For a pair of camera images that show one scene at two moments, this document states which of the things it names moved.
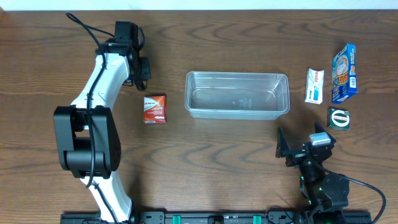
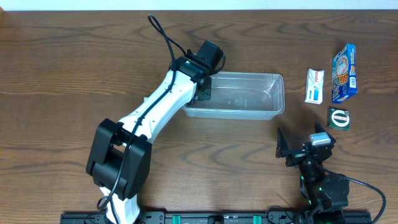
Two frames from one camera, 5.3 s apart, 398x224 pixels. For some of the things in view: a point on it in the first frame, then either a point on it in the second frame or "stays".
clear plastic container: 247,96 stays
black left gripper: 144,72 -> 203,93
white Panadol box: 314,86 stays
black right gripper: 302,154 stays
